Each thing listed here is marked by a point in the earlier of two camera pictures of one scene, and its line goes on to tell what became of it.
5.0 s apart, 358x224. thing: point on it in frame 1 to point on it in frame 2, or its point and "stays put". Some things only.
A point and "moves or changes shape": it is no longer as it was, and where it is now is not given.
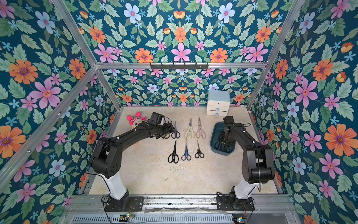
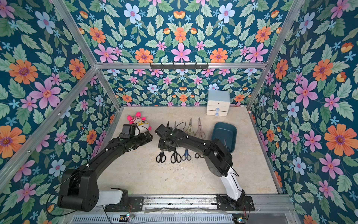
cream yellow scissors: (189, 132) stays put
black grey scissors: (222, 147) moves or changes shape
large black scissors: (173, 157) stays put
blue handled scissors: (186, 156) stays put
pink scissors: (200, 132) stays put
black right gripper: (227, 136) to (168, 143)
